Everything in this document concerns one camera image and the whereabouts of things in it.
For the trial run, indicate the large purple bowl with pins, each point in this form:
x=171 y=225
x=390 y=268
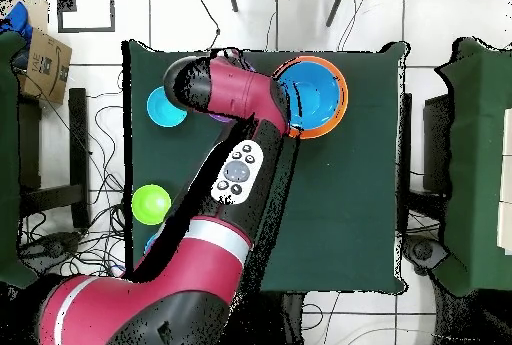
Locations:
x=222 y=118

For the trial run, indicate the large orange bowl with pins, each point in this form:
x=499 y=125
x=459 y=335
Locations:
x=342 y=113

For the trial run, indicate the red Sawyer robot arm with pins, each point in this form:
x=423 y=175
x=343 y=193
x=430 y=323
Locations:
x=240 y=89

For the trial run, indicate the small light blue bowl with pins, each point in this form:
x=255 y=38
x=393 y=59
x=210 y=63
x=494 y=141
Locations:
x=160 y=113

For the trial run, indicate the small green bowl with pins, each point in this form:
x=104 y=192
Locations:
x=151 y=205

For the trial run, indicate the dark green tablecloth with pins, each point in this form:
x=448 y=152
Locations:
x=340 y=201

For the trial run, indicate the cardboard box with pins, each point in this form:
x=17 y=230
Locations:
x=46 y=69

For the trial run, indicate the blue cloth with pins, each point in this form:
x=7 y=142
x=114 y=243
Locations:
x=16 y=21

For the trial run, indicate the green covered side table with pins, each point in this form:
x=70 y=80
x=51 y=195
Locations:
x=480 y=161
x=8 y=161

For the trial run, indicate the black stand base with knob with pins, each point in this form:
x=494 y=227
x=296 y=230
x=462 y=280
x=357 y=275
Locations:
x=52 y=247

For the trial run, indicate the dark gray stand base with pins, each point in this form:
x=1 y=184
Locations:
x=424 y=251

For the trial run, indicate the black square floor frame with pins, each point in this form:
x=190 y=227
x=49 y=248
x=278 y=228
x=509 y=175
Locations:
x=66 y=1

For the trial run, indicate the black bench frame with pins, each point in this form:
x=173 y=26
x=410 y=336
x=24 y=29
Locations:
x=78 y=141

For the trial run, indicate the black side frame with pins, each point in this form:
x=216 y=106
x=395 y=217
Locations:
x=436 y=141

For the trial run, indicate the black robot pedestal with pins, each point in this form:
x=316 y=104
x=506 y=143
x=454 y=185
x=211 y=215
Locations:
x=294 y=321

